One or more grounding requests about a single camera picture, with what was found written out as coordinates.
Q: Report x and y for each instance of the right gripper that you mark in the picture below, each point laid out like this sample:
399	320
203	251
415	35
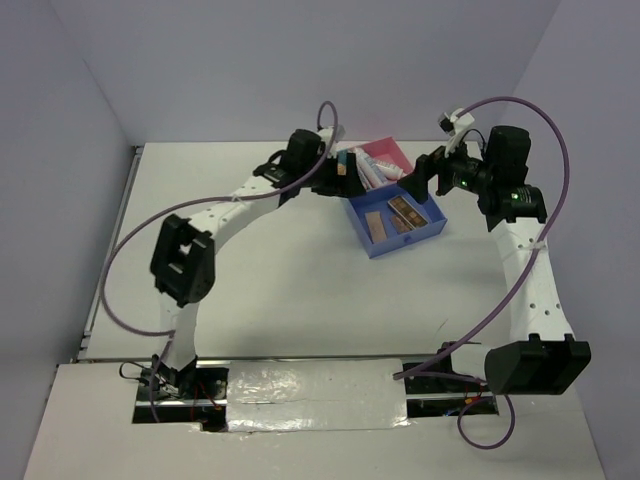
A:
428	167

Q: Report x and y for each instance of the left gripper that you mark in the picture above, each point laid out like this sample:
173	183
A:
345	186

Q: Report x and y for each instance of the white pink tube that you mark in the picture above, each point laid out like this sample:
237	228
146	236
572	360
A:
374	177

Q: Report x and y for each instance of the glitter eyeshadow palette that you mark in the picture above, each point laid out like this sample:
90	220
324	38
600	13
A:
341	163

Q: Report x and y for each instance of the pink rectangular palette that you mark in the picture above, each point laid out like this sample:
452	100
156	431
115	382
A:
376	227

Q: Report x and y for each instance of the gold rectangular palette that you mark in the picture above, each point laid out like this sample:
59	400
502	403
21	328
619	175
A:
401	206

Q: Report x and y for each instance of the orange eyeshadow palette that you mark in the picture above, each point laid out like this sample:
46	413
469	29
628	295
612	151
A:
400	225

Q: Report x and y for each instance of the small white pink bottle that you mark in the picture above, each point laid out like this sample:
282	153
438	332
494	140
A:
391	171

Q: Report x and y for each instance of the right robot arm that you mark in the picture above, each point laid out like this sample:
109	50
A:
542	356

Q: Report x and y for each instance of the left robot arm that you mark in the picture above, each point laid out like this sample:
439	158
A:
183	263

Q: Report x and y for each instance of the three-compartment organizer tray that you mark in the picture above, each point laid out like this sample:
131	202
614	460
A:
386	218

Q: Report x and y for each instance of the silver foil tape strip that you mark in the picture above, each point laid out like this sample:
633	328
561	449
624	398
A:
323	395

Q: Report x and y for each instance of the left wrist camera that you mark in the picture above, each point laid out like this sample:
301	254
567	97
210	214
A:
335	133

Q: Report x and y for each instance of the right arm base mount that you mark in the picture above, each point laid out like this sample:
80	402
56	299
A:
446	395

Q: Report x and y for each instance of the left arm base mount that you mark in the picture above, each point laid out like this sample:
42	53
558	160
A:
200	399

